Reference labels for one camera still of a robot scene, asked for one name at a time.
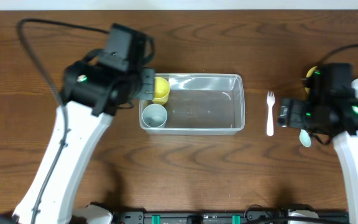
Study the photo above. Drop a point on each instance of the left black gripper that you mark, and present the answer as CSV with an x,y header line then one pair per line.
x,y
148,84

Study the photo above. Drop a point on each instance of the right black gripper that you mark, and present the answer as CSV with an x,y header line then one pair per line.
x,y
294,113

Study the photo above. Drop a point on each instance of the pale green plastic spoon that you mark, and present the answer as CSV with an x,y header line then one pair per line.
x,y
305,138

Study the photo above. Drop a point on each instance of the clear plastic container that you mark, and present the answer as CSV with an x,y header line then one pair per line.
x,y
201,104

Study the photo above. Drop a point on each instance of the yellow plastic cup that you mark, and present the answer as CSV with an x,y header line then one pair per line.
x,y
161,91

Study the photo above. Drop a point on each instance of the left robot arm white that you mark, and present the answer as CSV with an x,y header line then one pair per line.
x,y
95,87

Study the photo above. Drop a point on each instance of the yellow plastic bowl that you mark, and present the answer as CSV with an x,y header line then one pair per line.
x,y
309,73

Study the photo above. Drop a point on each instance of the black mounting rail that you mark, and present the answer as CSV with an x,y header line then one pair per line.
x,y
253,216

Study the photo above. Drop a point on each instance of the white plastic fork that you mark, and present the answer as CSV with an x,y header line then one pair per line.
x,y
270,104

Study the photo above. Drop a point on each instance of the grey plastic cup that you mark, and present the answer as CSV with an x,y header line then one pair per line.
x,y
154,116

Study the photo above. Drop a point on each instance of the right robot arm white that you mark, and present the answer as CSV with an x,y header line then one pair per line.
x,y
338,119

